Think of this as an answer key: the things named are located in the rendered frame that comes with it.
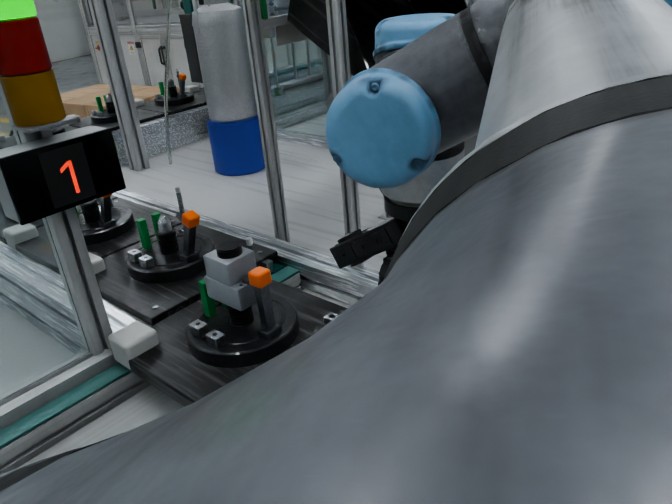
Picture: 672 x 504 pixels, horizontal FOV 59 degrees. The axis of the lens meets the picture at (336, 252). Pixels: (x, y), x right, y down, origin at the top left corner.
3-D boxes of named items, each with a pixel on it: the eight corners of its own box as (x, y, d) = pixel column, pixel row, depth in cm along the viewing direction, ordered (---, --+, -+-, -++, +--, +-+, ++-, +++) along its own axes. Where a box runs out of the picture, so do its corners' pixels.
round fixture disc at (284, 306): (321, 324, 75) (320, 311, 74) (238, 383, 66) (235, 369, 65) (248, 294, 84) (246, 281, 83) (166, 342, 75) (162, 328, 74)
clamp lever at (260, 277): (280, 325, 70) (270, 268, 67) (268, 333, 69) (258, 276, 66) (260, 316, 73) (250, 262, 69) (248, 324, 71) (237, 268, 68)
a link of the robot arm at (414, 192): (362, 154, 52) (414, 131, 58) (365, 202, 54) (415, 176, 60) (434, 167, 48) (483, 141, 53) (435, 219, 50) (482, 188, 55)
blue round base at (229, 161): (279, 163, 173) (273, 112, 166) (239, 179, 163) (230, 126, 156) (244, 156, 182) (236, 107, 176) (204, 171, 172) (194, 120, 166)
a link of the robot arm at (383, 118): (445, 18, 33) (470, 0, 42) (292, 115, 38) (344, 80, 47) (510, 140, 34) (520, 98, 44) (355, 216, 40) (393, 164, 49)
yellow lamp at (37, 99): (75, 117, 61) (61, 68, 59) (27, 129, 58) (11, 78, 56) (53, 112, 65) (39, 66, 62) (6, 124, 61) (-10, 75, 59)
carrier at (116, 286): (279, 261, 97) (269, 190, 91) (154, 331, 81) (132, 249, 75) (190, 230, 111) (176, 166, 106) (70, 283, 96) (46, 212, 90)
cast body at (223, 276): (268, 296, 72) (260, 244, 69) (241, 312, 69) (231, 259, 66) (224, 278, 77) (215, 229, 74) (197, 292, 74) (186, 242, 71)
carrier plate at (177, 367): (377, 331, 76) (376, 317, 75) (236, 442, 61) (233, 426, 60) (253, 282, 91) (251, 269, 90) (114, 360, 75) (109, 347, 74)
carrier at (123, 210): (189, 229, 112) (175, 166, 106) (69, 283, 96) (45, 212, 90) (121, 205, 126) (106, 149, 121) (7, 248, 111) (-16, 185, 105)
